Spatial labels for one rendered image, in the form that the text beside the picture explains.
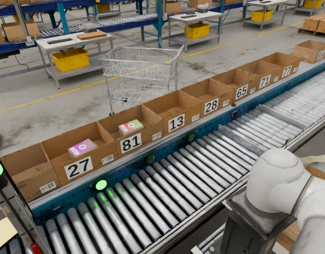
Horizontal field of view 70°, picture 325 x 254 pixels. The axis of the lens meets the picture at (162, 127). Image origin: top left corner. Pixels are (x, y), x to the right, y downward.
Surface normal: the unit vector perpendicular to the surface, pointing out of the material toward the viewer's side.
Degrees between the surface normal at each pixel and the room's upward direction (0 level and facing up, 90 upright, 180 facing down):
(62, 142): 90
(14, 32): 89
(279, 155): 7
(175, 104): 89
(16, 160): 90
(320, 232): 23
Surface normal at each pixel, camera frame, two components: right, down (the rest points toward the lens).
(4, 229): 0.84, 0.24
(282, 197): -0.64, 0.33
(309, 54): -0.79, 0.38
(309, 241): -0.25, -0.97
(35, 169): -0.02, -0.82
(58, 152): 0.61, 0.44
